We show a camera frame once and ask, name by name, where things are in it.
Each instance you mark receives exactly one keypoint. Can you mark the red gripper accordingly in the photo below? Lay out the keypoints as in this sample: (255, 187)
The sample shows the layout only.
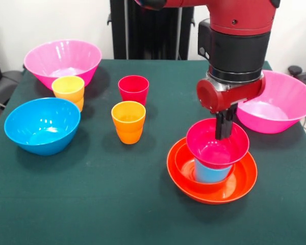
(232, 97)

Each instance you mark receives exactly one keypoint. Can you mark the small red plastic bowl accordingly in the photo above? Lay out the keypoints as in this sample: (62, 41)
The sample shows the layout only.
(201, 143)

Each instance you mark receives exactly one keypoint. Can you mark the blue plastic cup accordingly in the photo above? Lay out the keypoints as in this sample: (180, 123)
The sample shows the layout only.
(211, 174)

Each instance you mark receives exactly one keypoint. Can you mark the large orange plastic bowl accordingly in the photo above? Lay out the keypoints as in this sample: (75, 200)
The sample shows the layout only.
(246, 178)

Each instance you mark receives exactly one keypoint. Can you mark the small orange plastic bowl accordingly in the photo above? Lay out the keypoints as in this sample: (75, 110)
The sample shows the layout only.
(181, 166)

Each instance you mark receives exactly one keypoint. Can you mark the large pink plastic bowl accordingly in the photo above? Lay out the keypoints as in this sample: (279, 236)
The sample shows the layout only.
(283, 102)
(63, 58)

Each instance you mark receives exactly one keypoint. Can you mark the orange plastic cup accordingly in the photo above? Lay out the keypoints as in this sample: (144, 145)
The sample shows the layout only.
(128, 127)

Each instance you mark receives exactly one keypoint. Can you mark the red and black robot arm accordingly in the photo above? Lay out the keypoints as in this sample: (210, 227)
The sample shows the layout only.
(239, 51)

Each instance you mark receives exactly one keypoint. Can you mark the red plastic cup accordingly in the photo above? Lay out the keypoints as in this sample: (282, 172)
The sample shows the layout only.
(132, 88)

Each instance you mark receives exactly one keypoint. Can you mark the yellow plastic cup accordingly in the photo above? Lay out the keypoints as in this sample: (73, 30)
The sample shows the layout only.
(69, 89)

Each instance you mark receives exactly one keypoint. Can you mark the dark green tablecloth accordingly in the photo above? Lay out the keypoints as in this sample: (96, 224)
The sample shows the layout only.
(66, 217)

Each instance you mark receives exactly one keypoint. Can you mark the blue plastic bowl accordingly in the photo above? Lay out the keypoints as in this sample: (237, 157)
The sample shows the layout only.
(40, 127)

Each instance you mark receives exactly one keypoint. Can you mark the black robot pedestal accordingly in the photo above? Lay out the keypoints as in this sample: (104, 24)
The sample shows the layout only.
(153, 30)

